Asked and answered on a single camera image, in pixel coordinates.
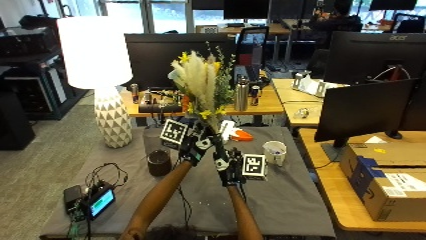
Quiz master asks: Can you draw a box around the black cable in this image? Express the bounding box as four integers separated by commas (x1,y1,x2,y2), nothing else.
82,162,130,193

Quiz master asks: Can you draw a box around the dark drink can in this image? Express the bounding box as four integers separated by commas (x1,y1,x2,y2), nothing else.
249,85,262,107

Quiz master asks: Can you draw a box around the small device with lit screen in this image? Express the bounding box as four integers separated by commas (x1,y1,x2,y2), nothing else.
84,186,117,221

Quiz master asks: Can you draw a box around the clear plastic object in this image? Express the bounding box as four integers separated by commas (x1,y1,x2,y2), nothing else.
291,107,311,120

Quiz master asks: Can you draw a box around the grey table cloth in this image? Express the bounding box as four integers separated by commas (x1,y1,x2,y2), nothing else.
38,125,337,239

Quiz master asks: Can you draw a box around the black box with clutter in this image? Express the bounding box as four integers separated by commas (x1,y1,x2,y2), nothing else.
137,87,185,114

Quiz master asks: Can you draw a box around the black power bank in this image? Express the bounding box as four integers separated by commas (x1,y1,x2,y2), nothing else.
62,184,84,214

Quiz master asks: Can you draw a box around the white folded packet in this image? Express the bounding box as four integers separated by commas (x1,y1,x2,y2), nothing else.
291,71,338,99

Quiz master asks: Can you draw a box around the large black monitor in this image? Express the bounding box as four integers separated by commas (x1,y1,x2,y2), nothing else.
323,30,426,86

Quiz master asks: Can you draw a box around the black office chair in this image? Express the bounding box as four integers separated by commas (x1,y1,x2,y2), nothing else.
233,25,271,84

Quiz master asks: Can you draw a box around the person's left hand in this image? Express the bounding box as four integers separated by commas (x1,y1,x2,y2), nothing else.
177,120,215,167

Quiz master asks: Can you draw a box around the brown drink can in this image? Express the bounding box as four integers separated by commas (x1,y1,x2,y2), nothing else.
129,83,141,105

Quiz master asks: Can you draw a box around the white marker cube on left glove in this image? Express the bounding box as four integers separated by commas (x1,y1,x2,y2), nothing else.
158,118,189,150

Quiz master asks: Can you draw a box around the black computer monitor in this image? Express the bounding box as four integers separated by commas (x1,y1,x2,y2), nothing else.
313,78,419,163

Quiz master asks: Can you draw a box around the orange and white tool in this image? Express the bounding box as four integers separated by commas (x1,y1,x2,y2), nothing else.
218,119,254,143

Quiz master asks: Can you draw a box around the person's right hand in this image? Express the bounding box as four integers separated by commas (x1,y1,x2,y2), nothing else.
209,132,247,188

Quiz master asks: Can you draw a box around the wide black monitor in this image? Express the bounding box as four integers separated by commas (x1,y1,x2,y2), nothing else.
124,32,243,90

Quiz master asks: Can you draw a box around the white marker cube on right glove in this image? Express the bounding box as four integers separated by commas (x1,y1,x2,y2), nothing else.
239,153,269,181

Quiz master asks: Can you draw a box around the light wooden desk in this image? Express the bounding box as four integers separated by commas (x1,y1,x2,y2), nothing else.
297,128,426,234

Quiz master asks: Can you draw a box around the white marker cube on glove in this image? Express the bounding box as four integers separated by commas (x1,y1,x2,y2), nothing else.
239,153,269,181
158,118,189,150

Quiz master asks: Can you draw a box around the large cardboard box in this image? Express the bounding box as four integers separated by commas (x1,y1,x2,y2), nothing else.
338,141,426,223

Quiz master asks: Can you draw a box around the steel water bottle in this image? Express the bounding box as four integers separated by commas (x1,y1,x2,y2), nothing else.
233,75,251,112

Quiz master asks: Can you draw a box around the white table lamp with patterned base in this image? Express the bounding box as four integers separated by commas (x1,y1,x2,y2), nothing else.
56,15,134,149

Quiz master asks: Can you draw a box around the bouquet of pampas and flowers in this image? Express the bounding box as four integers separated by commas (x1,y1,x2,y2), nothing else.
166,41,237,134

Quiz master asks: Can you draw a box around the black equipment rack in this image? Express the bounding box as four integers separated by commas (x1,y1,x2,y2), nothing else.
0,14,77,121

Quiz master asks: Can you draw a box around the dark brown cup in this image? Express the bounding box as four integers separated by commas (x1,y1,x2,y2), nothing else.
146,149,173,177

